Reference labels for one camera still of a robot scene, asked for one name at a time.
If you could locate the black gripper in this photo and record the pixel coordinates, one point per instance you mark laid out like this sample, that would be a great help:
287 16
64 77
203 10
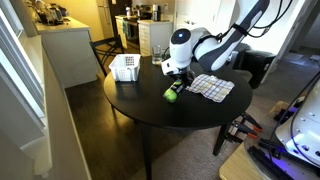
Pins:
185 76

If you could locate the white drawer cabinet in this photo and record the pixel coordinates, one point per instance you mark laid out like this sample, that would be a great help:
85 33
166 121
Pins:
155 36

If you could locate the yellow-green tennis ball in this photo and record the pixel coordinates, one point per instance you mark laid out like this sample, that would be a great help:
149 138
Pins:
170 96

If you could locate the clear glass mug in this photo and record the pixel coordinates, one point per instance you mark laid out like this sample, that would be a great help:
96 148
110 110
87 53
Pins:
156 55

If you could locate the large black trash can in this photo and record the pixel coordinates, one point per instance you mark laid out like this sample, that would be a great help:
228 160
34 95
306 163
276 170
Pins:
260 68

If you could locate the white door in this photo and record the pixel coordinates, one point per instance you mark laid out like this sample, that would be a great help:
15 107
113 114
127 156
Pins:
200 13

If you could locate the white kitchen counter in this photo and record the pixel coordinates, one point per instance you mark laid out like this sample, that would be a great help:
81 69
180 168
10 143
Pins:
68 50

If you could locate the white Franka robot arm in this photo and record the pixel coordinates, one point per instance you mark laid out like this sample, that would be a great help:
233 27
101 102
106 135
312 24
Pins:
213 50

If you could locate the countertop appliances cluster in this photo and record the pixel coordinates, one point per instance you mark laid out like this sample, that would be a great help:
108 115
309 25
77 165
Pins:
48 13

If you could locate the kitchen stove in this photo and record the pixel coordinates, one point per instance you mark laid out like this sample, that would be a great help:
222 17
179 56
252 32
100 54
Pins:
131 31

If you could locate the white window frame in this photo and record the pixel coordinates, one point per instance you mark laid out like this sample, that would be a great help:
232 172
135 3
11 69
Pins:
18 66

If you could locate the black dining chair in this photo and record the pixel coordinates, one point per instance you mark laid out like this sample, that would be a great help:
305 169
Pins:
106 50

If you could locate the checkered dish cloth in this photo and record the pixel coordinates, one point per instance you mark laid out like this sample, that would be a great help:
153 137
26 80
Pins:
210 87

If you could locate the round black table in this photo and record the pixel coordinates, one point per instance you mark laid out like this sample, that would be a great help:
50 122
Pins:
156 106

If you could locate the robot mounting cart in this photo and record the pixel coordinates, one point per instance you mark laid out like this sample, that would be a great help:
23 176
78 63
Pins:
266 160

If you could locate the white plastic basket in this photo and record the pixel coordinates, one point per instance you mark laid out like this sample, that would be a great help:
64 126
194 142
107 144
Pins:
125 68

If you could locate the steel coffee maker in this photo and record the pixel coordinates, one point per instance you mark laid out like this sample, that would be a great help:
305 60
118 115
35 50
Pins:
155 12

